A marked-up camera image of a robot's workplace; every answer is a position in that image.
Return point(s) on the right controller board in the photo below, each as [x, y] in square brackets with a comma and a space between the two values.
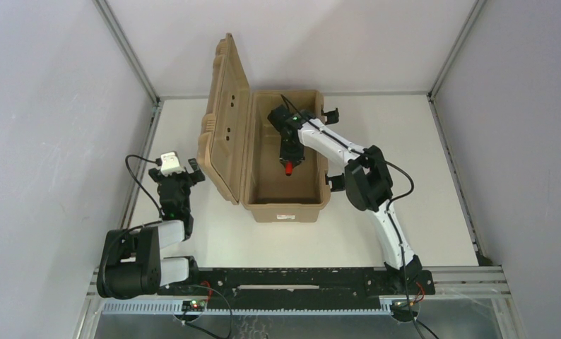
[404, 312]

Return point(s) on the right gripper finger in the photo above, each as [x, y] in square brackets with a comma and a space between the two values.
[298, 162]
[283, 161]

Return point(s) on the left controller board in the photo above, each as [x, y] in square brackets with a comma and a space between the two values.
[194, 305]

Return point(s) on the tan plastic storage bin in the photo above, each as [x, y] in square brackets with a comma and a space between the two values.
[239, 149]

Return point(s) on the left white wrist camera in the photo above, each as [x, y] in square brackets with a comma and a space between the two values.
[170, 164]

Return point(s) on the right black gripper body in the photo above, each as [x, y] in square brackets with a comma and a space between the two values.
[290, 158]

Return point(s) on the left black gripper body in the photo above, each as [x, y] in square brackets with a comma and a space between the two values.
[175, 179]

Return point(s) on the controller board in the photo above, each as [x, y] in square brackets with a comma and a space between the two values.
[194, 305]
[404, 312]

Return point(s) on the red black screwdriver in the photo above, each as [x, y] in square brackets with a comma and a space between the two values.
[288, 169]

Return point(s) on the perforated metal cable tray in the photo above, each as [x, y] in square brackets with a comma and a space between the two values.
[379, 306]

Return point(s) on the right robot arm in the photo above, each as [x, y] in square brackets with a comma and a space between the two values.
[365, 179]

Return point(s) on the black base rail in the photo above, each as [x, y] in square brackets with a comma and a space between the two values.
[289, 287]

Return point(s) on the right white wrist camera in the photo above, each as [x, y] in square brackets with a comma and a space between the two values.
[278, 117]

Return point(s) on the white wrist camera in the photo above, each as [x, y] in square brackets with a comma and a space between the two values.
[278, 117]
[170, 164]

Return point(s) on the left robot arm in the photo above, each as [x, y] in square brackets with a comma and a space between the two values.
[132, 263]

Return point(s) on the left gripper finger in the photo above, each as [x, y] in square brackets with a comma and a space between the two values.
[155, 175]
[196, 175]

